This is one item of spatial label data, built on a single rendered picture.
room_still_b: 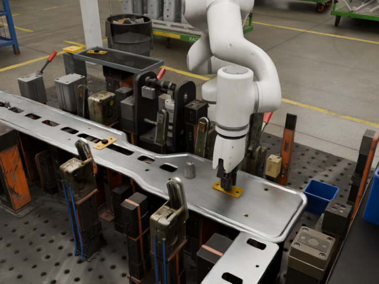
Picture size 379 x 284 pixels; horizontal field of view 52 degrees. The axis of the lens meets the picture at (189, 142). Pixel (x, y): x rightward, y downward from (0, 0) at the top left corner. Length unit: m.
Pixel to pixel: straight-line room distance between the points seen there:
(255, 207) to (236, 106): 0.28
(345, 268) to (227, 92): 0.45
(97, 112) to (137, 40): 2.74
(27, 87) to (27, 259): 0.74
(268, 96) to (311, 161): 0.94
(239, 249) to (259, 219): 0.12
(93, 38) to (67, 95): 3.72
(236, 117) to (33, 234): 0.87
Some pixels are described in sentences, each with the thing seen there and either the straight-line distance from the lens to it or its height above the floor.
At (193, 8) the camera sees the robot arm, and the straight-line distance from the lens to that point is 1.27.
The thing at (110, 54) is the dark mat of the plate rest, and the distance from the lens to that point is 1.68.
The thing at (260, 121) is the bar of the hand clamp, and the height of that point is 1.16.
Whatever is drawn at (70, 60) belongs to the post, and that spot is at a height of 1.12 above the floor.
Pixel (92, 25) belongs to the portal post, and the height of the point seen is 0.47.
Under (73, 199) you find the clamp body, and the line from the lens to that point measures 1.19.
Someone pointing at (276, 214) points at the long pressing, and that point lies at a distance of 1.03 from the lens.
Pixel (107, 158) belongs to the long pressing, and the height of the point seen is 1.00.
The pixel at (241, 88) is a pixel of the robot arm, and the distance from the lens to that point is 0.90.
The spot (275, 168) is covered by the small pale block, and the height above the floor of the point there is 1.05.
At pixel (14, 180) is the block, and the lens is 1.53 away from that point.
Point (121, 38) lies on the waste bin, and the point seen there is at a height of 0.58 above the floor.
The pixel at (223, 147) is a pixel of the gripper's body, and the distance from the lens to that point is 0.97.
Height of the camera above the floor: 1.66
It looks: 30 degrees down
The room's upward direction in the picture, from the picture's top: straight up
